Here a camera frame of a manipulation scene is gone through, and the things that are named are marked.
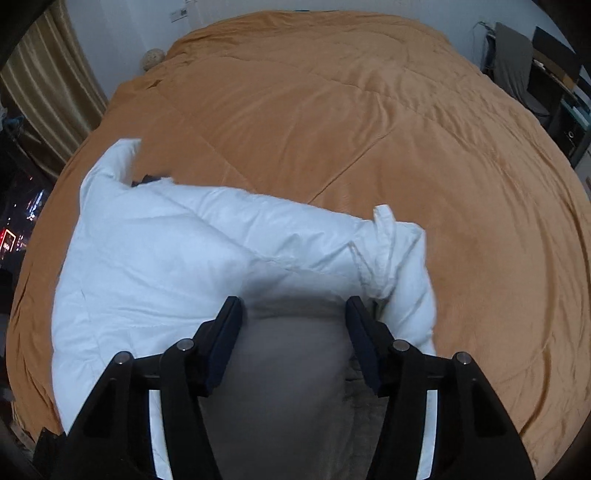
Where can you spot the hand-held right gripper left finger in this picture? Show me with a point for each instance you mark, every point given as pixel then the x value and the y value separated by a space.
pixel 225 341

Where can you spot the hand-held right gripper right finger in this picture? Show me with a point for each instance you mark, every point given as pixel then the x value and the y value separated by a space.
pixel 364 344

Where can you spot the white puffer jacket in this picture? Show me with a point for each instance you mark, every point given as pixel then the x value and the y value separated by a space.
pixel 161 240

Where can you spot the orange blanket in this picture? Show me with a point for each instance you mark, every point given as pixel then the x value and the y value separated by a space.
pixel 369 138

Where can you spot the beige round ball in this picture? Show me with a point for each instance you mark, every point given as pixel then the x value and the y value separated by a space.
pixel 153 58

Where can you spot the black speaker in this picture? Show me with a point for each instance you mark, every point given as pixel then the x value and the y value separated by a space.
pixel 571 134

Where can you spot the golden curtain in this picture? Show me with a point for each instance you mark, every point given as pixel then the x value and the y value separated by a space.
pixel 46 87

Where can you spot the grey chair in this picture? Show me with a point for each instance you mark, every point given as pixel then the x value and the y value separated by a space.
pixel 512 62

